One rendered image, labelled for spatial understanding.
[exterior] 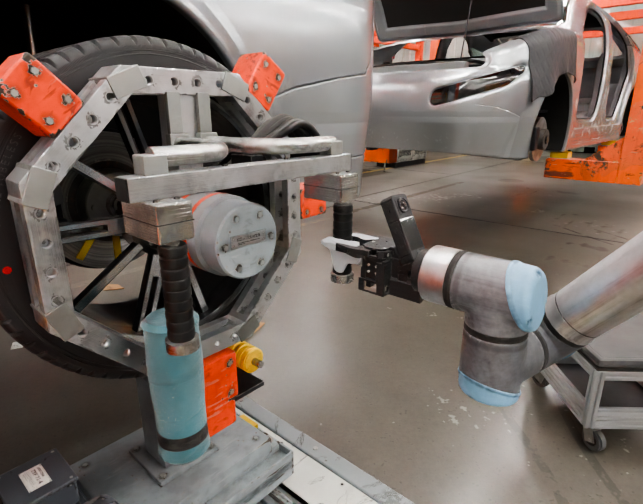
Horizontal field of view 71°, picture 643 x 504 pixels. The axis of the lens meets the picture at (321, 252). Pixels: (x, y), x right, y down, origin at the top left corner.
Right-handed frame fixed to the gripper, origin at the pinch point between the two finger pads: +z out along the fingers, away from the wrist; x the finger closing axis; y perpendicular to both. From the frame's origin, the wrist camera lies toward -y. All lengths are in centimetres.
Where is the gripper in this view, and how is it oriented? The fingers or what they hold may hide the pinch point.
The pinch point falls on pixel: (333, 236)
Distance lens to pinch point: 83.7
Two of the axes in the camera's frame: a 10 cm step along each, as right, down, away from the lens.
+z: -7.5, -2.0, 6.3
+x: 6.6, -2.3, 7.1
